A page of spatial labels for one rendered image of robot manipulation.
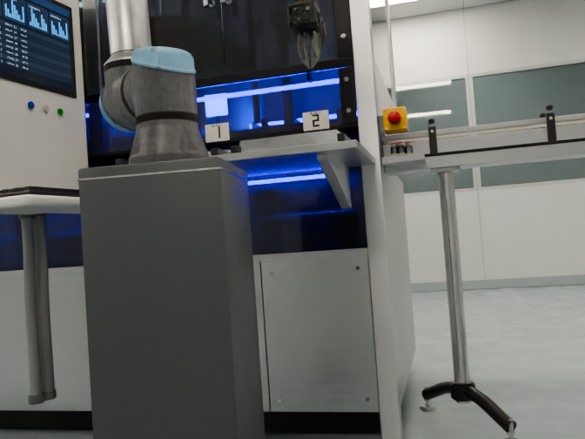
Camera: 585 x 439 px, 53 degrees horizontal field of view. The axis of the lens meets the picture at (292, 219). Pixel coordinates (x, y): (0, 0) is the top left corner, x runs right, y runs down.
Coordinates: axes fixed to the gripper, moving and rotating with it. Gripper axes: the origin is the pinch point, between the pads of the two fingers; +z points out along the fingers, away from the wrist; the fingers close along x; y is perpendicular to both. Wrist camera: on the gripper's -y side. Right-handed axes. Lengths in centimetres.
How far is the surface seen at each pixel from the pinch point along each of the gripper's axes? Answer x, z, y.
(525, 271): 104, 94, -496
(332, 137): 4.5, 19.9, 2.0
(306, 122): -10.0, 7.8, -35.3
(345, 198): 2.1, 33.9, -26.2
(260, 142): -14.6, 19.1, 1.8
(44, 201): -69, 31, 18
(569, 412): 66, 110, -67
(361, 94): 8.3, 1.1, -35.5
